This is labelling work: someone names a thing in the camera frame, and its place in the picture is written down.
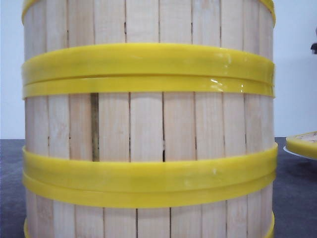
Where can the white plate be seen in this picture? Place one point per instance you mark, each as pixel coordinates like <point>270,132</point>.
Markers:
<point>292,153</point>

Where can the bamboo steamer basket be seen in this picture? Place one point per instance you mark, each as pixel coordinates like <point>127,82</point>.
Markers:
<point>152,145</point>
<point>246,216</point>
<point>245,25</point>

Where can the bamboo steamer lid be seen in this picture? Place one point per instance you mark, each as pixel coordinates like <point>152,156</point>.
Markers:
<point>303,144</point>

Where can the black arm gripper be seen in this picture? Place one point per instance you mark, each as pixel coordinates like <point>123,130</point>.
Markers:
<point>314,48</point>

